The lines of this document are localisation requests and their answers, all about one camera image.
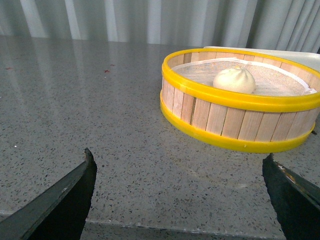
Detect grey curtain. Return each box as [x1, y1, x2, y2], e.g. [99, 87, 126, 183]
[0, 0, 320, 53]

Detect white steamed bun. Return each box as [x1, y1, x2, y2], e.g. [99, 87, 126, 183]
[212, 66, 256, 94]

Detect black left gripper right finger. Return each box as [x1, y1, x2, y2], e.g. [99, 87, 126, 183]
[262, 154, 320, 240]

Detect yellow rimmed wooden steamer basket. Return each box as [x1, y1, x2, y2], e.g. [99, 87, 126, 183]
[160, 48, 320, 153]

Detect white steamer liner cloth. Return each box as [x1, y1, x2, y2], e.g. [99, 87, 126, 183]
[172, 57, 317, 97]

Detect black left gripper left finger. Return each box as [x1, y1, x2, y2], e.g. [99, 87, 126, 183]
[0, 148, 97, 240]

